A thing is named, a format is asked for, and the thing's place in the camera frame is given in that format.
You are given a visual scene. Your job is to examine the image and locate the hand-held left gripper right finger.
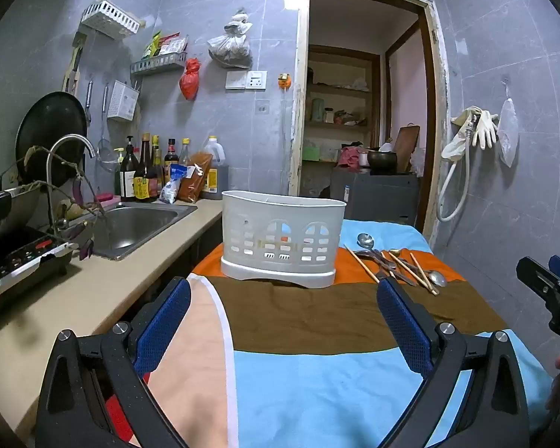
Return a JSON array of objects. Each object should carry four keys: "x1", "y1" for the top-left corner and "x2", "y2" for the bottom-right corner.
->
[{"x1": 376, "y1": 276, "x2": 530, "y2": 448}]

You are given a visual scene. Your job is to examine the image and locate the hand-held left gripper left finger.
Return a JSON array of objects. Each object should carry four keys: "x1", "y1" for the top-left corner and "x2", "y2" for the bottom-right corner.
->
[{"x1": 35, "y1": 276, "x2": 192, "y2": 448}]

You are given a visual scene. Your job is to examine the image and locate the silver spoon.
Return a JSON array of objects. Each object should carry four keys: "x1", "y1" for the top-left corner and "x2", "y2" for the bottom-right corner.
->
[
  {"x1": 357, "y1": 232, "x2": 397, "y2": 278},
  {"x1": 413, "y1": 268, "x2": 448, "y2": 289}
]

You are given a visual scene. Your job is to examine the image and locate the gold spoon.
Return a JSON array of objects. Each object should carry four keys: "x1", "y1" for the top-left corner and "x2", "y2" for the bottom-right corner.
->
[{"x1": 386, "y1": 247, "x2": 423, "y2": 287}]

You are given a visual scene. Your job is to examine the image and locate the dark steel fork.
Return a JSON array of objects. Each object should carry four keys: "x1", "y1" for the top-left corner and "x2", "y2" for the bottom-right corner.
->
[{"x1": 355, "y1": 249, "x2": 404, "y2": 285}]

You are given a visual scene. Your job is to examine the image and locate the white plastic utensil caddy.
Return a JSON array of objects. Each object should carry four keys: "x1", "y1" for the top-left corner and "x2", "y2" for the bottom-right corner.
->
[{"x1": 221, "y1": 190, "x2": 347, "y2": 289}]

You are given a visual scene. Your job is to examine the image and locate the dark base cabinet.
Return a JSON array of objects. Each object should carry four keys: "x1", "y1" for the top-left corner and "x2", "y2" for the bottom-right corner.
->
[{"x1": 135, "y1": 221, "x2": 225, "y2": 304}]

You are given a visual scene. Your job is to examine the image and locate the steel sink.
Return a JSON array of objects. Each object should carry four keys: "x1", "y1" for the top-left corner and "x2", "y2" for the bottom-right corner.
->
[{"x1": 91, "y1": 203, "x2": 197, "y2": 262}]

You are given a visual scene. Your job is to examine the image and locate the colourful striped blanket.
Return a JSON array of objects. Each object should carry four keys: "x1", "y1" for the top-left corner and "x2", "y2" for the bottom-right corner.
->
[{"x1": 103, "y1": 218, "x2": 554, "y2": 448}]

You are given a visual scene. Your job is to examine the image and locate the blue white food bag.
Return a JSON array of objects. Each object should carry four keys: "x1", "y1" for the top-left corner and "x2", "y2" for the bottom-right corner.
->
[{"x1": 161, "y1": 164, "x2": 201, "y2": 205}]

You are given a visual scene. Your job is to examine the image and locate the grey cabinet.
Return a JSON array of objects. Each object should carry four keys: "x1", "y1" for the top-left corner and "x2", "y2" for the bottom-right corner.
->
[{"x1": 331, "y1": 170, "x2": 421, "y2": 229}]

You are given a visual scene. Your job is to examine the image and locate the large soy sauce bottle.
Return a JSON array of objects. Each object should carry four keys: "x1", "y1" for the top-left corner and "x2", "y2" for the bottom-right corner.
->
[{"x1": 134, "y1": 133, "x2": 159, "y2": 202}]

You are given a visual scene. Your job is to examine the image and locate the hanging clear plastic bag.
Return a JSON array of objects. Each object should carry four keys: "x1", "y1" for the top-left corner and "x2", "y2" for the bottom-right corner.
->
[{"x1": 497, "y1": 79, "x2": 520, "y2": 169}]

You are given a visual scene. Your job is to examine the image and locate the orange spice bag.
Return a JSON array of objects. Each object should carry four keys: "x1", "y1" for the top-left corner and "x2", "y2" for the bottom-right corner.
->
[{"x1": 177, "y1": 152, "x2": 214, "y2": 203}]

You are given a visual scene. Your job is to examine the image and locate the cream rubber glove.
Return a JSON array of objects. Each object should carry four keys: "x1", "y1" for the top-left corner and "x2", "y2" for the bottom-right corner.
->
[
  {"x1": 441, "y1": 106, "x2": 481, "y2": 162},
  {"x1": 471, "y1": 109, "x2": 499, "y2": 150}
]

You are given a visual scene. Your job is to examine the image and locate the dark pump bottle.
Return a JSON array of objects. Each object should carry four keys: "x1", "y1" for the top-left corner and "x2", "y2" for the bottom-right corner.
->
[{"x1": 120, "y1": 136, "x2": 141, "y2": 201}]

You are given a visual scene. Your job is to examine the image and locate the black induction cooker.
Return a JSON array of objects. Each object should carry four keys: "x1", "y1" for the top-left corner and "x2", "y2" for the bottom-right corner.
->
[{"x1": 0, "y1": 226, "x2": 80, "y2": 299}]

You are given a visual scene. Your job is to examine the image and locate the dark oil jug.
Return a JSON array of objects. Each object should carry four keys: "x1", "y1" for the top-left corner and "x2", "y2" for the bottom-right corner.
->
[{"x1": 200, "y1": 136, "x2": 229, "y2": 200}]

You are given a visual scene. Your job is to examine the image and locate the slim yellow cap bottle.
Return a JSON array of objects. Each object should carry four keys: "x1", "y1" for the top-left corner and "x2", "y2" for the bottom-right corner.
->
[{"x1": 150, "y1": 135, "x2": 165, "y2": 197}]

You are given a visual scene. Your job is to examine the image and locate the red cap sauce bottle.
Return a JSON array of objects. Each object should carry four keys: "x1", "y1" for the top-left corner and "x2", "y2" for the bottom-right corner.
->
[{"x1": 164, "y1": 139, "x2": 180, "y2": 183}]

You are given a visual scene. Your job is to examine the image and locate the dark metal pot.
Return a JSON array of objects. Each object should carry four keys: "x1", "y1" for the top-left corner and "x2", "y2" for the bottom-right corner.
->
[{"x1": 367, "y1": 148, "x2": 397, "y2": 173}]

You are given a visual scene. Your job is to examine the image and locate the pink cloth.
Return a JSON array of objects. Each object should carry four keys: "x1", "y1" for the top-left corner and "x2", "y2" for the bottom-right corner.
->
[{"x1": 337, "y1": 146, "x2": 369, "y2": 171}]

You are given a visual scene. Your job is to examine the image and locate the wooden cutting board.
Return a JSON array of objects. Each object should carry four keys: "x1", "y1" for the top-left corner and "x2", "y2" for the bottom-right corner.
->
[{"x1": 394, "y1": 125, "x2": 421, "y2": 173}]

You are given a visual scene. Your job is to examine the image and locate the steel faucet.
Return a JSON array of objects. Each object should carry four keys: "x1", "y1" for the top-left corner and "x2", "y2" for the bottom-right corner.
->
[{"x1": 46, "y1": 134, "x2": 96, "y2": 236}]

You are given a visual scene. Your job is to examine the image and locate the black wok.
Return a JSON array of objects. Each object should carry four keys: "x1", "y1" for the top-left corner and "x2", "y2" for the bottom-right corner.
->
[{"x1": 15, "y1": 92, "x2": 88, "y2": 185}]

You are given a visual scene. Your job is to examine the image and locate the red plastic bag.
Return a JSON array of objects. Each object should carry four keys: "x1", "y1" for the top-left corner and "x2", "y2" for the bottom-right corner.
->
[{"x1": 179, "y1": 58, "x2": 201, "y2": 100}]

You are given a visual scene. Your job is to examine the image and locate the wooden shelf unit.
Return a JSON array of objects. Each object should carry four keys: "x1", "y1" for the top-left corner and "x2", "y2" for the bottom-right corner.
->
[{"x1": 303, "y1": 47, "x2": 381, "y2": 165}]

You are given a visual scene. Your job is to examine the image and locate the hanging wooden kitchen tool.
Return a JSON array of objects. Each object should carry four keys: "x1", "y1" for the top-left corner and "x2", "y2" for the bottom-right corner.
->
[{"x1": 63, "y1": 32, "x2": 87, "y2": 96}]

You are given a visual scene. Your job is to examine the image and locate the red white seasoning packet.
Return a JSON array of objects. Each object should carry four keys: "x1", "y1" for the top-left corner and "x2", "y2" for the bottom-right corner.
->
[{"x1": 161, "y1": 35, "x2": 189, "y2": 57}]

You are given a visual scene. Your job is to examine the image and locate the green seasoning packet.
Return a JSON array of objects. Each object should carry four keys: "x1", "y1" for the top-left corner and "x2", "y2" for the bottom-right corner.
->
[{"x1": 144, "y1": 32, "x2": 163, "y2": 59}]

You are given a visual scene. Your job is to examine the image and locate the clear bag with dark contents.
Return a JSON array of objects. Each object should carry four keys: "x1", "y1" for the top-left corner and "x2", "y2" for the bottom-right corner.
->
[{"x1": 208, "y1": 9, "x2": 253, "y2": 68}]

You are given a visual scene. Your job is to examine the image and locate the white shower hose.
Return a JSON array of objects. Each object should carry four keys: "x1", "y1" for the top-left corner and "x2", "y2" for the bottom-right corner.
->
[{"x1": 436, "y1": 116, "x2": 477, "y2": 222}]

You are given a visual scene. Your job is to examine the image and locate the wire mesh strainer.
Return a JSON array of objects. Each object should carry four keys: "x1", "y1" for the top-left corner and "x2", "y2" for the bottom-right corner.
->
[{"x1": 96, "y1": 85, "x2": 117, "y2": 171}]

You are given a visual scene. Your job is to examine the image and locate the steel pot with black handle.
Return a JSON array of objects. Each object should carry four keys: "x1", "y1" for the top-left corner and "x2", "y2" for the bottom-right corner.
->
[{"x1": 0, "y1": 187, "x2": 43, "y2": 239}]

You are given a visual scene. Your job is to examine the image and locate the white wall cutlery basket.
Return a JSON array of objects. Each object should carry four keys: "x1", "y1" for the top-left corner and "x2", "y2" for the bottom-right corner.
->
[{"x1": 107, "y1": 80, "x2": 141, "y2": 122}]

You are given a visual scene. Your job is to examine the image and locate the worn white door frame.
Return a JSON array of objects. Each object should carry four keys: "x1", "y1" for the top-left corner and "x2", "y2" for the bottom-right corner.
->
[{"x1": 289, "y1": 0, "x2": 449, "y2": 248}]

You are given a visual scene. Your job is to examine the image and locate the grey metal wall shelf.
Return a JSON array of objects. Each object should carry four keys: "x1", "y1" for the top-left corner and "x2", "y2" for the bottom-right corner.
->
[{"x1": 131, "y1": 52, "x2": 187, "y2": 75}]

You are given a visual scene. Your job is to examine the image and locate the long white wall basket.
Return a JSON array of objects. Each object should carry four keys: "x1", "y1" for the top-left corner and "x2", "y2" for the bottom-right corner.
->
[{"x1": 80, "y1": 1, "x2": 141, "y2": 40}]

